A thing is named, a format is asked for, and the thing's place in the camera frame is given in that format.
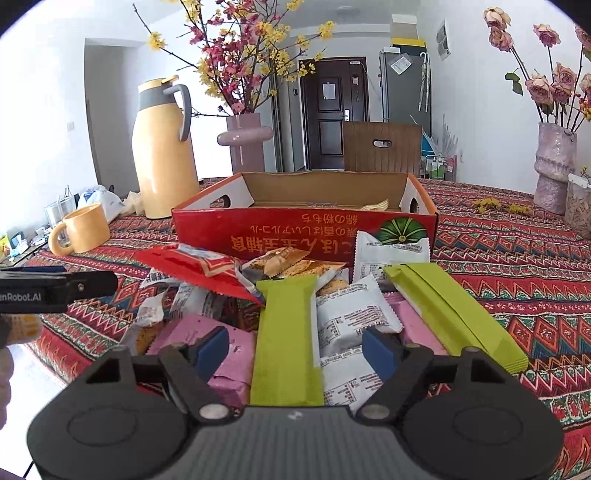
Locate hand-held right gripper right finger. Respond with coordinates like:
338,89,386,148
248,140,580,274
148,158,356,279
355,327,511,424

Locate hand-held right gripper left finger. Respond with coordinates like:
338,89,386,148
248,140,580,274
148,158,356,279
78,325,230,424

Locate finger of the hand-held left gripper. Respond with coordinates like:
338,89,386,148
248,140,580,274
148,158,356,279
66,270,119,305

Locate pink snack packet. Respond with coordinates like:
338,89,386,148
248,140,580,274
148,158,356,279
147,315,257,403
385,293,450,357

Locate green snack packet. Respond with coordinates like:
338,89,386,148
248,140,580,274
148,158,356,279
382,263,529,374
250,275,325,408

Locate red cardboard box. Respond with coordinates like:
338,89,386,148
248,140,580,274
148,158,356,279
171,172,439,269

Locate yellow ceramic mug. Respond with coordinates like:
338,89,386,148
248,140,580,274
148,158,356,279
48,202,112,256

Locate white plastic bag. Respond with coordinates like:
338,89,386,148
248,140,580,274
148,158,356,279
76,185,126,223

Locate cream crumpled tissue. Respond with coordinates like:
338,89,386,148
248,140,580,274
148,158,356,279
122,189,144,216

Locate yellow thermos jug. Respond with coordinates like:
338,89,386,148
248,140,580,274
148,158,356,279
132,76,201,219

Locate scattered yellow petals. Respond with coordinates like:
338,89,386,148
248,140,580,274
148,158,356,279
471,198,533,214

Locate rack of green bottles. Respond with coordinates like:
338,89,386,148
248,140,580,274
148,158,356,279
421,154,458,182

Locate wooden chair back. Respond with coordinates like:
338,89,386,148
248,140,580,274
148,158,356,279
342,121,424,176

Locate smooth pink vase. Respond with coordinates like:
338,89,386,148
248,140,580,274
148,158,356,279
217,113,274,175

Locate dark brown door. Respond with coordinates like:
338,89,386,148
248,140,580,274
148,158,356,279
300,57,368,171

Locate white feather decoration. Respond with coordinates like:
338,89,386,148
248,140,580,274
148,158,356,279
431,113,462,158

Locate glass jar of seeds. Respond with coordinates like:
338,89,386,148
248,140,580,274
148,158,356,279
564,172,591,239

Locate textured pink vase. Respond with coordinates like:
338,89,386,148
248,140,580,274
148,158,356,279
533,122,579,216

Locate grey refrigerator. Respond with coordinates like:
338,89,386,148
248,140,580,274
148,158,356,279
379,46,433,136

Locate pink and yellow blossom branches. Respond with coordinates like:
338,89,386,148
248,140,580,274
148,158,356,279
133,0,336,117

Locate white folded umbrella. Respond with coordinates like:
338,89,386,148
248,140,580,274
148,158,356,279
417,52,431,112

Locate dried pink roses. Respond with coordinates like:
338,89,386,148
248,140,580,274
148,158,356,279
482,6,591,134

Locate yellow cardboard box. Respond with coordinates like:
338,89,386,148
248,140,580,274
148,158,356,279
392,14,426,49

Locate white wall panel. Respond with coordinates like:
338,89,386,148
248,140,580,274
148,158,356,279
435,19,451,61

